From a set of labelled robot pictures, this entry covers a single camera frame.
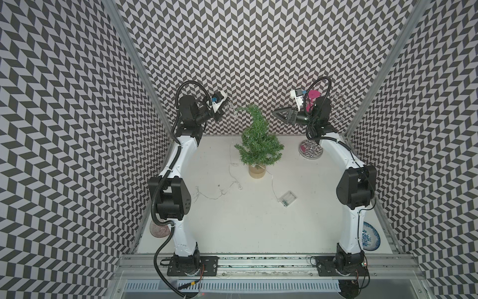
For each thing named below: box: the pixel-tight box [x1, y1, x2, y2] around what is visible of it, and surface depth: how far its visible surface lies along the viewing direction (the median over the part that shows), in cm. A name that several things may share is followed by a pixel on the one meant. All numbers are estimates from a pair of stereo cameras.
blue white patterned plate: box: [362, 221, 381, 252], surface depth 80 cm
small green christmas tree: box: [234, 104, 285, 179], surface depth 83 cm
